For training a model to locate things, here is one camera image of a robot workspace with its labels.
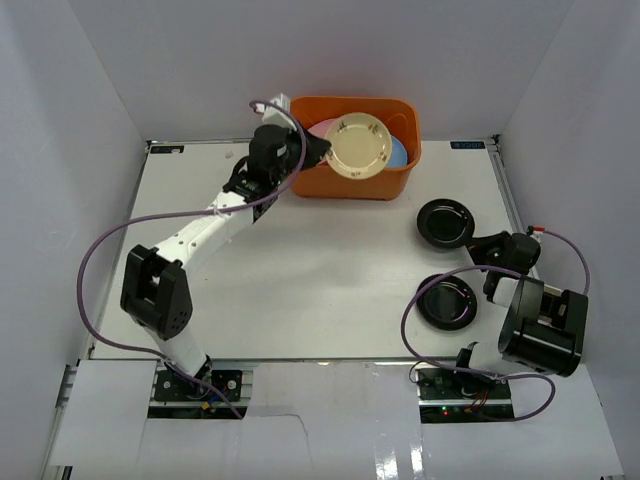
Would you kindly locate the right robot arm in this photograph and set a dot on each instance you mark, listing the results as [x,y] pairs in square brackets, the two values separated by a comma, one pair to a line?
[544,326]

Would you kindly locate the glossy black plate front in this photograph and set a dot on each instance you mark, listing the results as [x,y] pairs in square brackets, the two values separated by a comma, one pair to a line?
[449,305]

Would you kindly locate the small beige patterned plate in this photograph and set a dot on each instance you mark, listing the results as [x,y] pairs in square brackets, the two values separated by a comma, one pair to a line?
[361,146]

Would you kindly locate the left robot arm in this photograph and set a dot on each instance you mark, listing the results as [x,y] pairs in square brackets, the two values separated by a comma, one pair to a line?
[156,292]

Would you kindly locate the pink plastic plate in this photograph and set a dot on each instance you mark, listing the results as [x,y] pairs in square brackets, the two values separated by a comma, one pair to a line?
[321,128]

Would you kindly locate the blue plastic plate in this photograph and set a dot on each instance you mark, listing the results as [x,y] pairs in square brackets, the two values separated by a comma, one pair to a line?
[399,156]

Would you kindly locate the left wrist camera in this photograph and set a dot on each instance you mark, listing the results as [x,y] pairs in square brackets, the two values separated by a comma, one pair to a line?
[276,111]

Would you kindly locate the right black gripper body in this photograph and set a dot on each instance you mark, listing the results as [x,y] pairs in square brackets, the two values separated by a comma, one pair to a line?
[491,257]

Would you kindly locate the orange plastic bin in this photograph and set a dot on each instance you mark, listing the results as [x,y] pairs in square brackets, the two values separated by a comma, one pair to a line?
[402,121]

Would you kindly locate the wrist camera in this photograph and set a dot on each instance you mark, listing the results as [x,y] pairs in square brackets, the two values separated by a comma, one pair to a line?
[535,232]
[276,111]

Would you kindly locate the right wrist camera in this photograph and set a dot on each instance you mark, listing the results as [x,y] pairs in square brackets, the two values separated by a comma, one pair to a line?
[535,232]

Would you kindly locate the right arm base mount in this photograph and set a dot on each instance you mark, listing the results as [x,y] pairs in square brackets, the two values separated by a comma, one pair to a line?
[448,397]

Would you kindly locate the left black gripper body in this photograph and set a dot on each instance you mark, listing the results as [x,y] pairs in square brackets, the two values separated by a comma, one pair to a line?
[304,148]

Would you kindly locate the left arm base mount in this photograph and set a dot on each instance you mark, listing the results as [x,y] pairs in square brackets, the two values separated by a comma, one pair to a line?
[176,398]

